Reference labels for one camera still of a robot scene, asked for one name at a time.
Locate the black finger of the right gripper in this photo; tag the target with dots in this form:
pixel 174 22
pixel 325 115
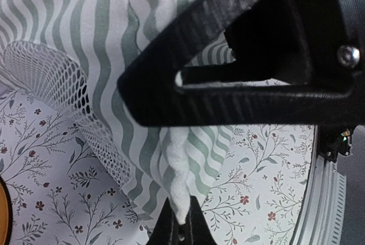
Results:
pixel 224 62

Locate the front aluminium rail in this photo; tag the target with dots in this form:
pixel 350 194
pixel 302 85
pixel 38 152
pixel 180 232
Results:
pixel 320 220

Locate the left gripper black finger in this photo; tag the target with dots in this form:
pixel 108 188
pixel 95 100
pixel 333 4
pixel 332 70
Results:
pixel 168 231

